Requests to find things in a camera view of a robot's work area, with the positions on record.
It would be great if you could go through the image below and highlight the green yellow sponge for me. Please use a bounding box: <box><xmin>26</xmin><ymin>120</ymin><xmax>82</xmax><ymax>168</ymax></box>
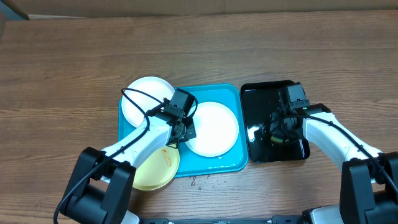
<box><xmin>270</xmin><ymin>135</ymin><xmax>297</xmax><ymax>144</ymax></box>

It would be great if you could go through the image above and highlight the white plate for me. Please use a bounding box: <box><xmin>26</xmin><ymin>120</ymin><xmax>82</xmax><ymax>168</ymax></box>
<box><xmin>121</xmin><ymin>77</ymin><xmax>175</xmax><ymax>128</ymax></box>
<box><xmin>186</xmin><ymin>101</ymin><xmax>239</xmax><ymax>157</ymax></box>

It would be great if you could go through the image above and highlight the yellow plate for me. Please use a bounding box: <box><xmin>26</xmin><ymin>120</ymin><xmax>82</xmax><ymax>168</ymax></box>
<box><xmin>133</xmin><ymin>147</ymin><xmax>180</xmax><ymax>191</ymax></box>

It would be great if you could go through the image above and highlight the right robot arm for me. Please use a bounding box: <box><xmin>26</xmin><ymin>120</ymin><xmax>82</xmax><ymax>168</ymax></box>
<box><xmin>269</xmin><ymin>104</ymin><xmax>397</xmax><ymax>224</ymax></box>

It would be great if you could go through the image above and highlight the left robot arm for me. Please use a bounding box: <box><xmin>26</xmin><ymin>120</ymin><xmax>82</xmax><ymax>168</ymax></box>
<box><xmin>53</xmin><ymin>104</ymin><xmax>195</xmax><ymax>223</ymax></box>

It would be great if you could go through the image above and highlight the black plastic tray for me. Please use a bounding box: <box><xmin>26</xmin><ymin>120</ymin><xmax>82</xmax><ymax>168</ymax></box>
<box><xmin>241</xmin><ymin>80</ymin><xmax>310</xmax><ymax>163</ymax></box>

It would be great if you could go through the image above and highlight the teal plastic tray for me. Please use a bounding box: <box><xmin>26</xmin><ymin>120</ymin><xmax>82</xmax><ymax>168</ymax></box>
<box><xmin>118</xmin><ymin>83</ymin><xmax>249</xmax><ymax>178</ymax></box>

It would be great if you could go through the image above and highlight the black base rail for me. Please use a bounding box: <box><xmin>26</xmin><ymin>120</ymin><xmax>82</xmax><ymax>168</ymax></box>
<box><xmin>139</xmin><ymin>215</ymin><xmax>307</xmax><ymax>224</ymax></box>

